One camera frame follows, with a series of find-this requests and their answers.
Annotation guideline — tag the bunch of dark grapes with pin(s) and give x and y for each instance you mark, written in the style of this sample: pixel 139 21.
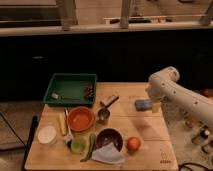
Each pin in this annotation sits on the bunch of dark grapes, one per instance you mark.
pixel 89 91

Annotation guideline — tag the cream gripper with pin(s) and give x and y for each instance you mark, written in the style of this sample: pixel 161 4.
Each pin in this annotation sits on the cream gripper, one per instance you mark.
pixel 156 106

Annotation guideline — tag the grey cloth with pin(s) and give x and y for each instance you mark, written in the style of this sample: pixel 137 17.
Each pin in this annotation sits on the grey cloth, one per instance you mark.
pixel 108 154

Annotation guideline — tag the spice jar rack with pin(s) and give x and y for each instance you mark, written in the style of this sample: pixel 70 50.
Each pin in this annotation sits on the spice jar rack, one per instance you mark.
pixel 202 135

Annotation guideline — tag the blue sponge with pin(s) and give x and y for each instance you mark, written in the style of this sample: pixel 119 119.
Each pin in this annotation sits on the blue sponge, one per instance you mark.
pixel 142 105

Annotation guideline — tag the green plastic tray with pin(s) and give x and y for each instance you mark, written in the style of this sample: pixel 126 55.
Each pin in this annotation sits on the green plastic tray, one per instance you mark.
pixel 72 86

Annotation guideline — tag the small wooden block brush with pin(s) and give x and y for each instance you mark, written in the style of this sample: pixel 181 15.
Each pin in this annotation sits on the small wooden block brush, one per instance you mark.
pixel 107 100

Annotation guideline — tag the white spatula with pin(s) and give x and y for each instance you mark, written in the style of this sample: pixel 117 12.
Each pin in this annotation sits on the white spatula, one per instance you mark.
pixel 69 136

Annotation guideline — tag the metal fork in tray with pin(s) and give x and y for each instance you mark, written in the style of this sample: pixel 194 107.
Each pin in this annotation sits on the metal fork in tray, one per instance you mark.
pixel 59 97

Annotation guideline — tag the green cup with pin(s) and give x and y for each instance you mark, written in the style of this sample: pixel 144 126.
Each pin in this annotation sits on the green cup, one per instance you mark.
pixel 78 144

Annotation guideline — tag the green cucumber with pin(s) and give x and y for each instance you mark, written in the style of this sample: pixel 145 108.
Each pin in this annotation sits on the green cucumber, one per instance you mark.
pixel 92 139

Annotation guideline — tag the white round container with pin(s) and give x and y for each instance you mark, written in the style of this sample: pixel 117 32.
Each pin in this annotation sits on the white round container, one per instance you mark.
pixel 47 135

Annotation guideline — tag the yellow corn cob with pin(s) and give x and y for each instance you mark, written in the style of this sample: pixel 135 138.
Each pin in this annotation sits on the yellow corn cob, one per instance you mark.
pixel 62 122

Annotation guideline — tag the orange bowl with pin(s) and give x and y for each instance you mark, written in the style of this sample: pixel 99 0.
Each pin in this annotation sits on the orange bowl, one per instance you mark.
pixel 80 119

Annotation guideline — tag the black table leg stand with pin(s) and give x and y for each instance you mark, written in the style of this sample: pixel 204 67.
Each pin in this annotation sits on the black table leg stand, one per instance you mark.
pixel 34 124

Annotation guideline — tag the dark purple bowl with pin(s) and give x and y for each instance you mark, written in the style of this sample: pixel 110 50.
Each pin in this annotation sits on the dark purple bowl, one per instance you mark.
pixel 107 136

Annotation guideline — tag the metal cup with handle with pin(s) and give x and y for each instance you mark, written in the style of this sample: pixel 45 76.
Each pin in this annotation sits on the metal cup with handle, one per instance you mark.
pixel 104 113

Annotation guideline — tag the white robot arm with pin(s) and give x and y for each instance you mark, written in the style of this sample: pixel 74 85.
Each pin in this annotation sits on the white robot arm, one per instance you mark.
pixel 164 84

